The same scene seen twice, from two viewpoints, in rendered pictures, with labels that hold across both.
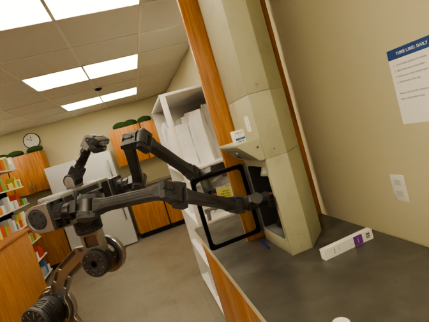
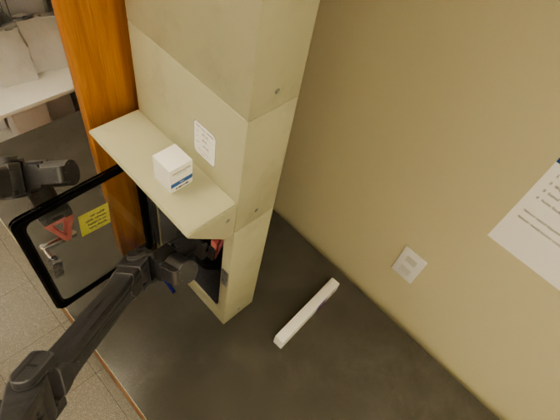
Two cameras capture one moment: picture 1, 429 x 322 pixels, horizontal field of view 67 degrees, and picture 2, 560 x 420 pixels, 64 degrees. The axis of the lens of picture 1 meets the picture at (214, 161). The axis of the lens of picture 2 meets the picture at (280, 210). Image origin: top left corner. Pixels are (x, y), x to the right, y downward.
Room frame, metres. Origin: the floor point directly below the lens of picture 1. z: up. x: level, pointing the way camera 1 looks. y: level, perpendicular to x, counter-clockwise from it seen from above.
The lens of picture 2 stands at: (1.05, 0.05, 2.17)
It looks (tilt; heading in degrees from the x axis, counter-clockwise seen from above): 52 degrees down; 318
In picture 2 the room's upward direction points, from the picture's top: 14 degrees clockwise
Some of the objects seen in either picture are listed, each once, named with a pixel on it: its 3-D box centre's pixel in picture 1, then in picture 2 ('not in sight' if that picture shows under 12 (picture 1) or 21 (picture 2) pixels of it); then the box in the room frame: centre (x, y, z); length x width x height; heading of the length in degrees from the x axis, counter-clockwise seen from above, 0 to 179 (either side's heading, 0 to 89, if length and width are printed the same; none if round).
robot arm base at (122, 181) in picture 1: (123, 184); not in sight; (1.85, 0.53, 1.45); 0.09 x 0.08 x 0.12; 165
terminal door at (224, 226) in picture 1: (226, 206); (95, 237); (1.73, 0.01, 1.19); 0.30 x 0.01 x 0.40; 105
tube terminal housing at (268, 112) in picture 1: (279, 167); (228, 183); (1.66, -0.31, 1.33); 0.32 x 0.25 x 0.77; 13
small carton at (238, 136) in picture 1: (238, 136); (172, 168); (1.57, -0.14, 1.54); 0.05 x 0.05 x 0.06; 14
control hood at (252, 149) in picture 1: (239, 152); (162, 182); (1.61, -0.13, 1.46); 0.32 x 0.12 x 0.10; 13
